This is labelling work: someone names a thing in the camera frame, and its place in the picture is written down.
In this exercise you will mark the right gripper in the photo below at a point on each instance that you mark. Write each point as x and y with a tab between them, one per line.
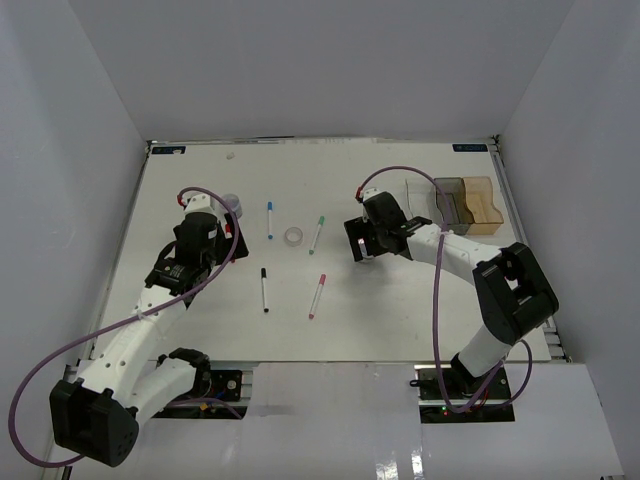
357	230

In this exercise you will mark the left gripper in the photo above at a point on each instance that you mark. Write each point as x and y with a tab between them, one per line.
240	249

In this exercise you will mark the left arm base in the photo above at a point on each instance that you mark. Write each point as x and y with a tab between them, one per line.
220	398

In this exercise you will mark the paper clip jar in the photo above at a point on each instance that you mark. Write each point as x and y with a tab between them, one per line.
234	203

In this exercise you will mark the pink marker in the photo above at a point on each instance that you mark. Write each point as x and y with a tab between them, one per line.
317	296

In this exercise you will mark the blue marker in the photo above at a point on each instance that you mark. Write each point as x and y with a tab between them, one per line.
270	235

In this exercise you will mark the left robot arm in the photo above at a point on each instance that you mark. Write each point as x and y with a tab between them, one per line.
100	414

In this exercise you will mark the right blue label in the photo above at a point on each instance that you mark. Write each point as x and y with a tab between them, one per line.
469	147

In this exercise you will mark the black marker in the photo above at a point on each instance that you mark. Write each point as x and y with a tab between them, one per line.
264	295

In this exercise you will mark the amber bin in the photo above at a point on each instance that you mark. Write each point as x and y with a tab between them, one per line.
479	202

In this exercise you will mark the blue label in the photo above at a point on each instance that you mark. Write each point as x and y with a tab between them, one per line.
168	150
469	147

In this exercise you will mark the left blue label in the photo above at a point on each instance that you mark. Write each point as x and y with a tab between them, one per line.
168	150

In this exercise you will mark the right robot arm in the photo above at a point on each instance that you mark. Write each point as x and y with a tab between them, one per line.
513	293

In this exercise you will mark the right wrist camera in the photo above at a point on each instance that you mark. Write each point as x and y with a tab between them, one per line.
364	194

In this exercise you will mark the dark grey bin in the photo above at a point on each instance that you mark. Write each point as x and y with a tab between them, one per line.
451	202

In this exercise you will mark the small clear tape roll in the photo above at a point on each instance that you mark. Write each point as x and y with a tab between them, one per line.
293	236

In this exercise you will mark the green marker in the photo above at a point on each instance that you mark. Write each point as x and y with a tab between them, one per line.
316	235

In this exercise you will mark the clear bin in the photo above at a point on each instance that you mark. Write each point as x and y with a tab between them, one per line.
420	196

